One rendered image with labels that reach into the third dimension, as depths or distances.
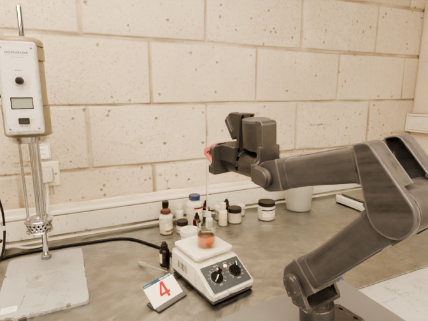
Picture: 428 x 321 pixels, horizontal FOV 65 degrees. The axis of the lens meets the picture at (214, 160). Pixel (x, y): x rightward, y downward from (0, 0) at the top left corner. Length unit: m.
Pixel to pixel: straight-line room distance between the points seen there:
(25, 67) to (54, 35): 0.41
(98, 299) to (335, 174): 0.64
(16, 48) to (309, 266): 0.73
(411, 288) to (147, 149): 0.93
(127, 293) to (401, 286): 0.70
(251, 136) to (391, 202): 0.31
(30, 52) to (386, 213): 0.75
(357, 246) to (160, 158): 0.91
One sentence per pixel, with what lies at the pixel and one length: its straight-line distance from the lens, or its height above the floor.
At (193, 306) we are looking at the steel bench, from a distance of 0.86.
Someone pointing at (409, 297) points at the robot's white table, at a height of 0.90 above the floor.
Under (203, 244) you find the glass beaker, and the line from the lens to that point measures 0.90.
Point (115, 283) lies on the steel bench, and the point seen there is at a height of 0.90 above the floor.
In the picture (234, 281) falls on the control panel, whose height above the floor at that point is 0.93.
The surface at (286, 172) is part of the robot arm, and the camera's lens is 0.59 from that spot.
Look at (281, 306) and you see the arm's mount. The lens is 0.80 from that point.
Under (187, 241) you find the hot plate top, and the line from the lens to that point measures 0.95.
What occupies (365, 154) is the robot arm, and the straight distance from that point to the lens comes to 0.46.
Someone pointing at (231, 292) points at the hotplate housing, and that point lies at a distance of 0.87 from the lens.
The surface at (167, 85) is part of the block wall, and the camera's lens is 1.28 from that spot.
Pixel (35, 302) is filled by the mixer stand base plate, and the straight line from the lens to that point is 0.95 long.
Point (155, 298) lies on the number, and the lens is 0.86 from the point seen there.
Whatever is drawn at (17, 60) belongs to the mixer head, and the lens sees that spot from 0.85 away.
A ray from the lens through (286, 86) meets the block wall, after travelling 1.53.
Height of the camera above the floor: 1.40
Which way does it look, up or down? 12 degrees down
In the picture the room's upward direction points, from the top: straight up
